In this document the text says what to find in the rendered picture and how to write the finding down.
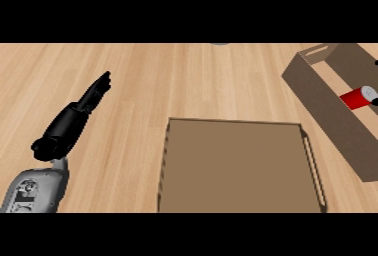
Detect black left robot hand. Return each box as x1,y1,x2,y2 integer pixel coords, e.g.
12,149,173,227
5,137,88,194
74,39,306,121
30,70,113,163

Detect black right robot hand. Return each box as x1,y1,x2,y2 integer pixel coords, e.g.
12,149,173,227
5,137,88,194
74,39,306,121
372,59,378,108

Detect red can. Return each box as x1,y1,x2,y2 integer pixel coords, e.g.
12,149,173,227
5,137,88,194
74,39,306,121
339,85,378,111

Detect dark brown cardboard tray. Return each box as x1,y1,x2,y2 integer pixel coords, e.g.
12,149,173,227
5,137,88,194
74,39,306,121
281,43,378,183

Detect light brown cardboard box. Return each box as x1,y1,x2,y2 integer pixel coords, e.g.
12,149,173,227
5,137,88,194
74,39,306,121
157,116,330,214

